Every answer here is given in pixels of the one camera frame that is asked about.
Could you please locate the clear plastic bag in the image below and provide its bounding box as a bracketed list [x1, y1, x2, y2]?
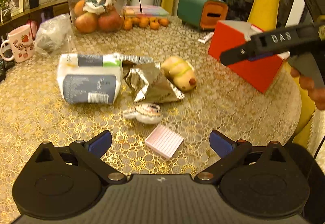
[34, 14, 73, 57]

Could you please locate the white tissue pack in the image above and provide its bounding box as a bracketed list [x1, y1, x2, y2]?
[57, 53, 123, 104]

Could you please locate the green orange tissue box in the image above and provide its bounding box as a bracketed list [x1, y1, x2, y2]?
[177, 0, 228, 30]

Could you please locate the pink strawberry mug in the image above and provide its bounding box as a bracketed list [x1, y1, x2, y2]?
[1, 25, 35, 63]

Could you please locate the silver foil bag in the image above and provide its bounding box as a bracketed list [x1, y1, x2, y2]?
[125, 63, 185, 104]

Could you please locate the black remote control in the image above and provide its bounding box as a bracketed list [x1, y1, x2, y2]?
[0, 48, 15, 82]

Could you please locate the red apple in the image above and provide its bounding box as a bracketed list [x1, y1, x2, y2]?
[98, 11, 123, 32]
[75, 12, 98, 34]

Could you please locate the red cardboard box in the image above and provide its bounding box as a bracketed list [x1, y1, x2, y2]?
[208, 20, 290, 94]

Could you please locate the glass fruit bowl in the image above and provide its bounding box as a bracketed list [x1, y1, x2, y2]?
[67, 0, 127, 34]

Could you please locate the framed photo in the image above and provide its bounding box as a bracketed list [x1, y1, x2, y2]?
[9, 0, 24, 17]

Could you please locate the wooden tv cabinet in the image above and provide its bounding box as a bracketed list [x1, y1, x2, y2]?
[1, 0, 69, 41]

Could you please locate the right hand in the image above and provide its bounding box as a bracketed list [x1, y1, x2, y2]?
[290, 67, 325, 111]

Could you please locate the small white tube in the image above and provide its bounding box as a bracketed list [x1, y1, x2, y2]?
[198, 32, 214, 44]

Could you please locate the yellow plush dog toy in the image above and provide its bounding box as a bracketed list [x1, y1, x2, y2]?
[161, 56, 198, 92]

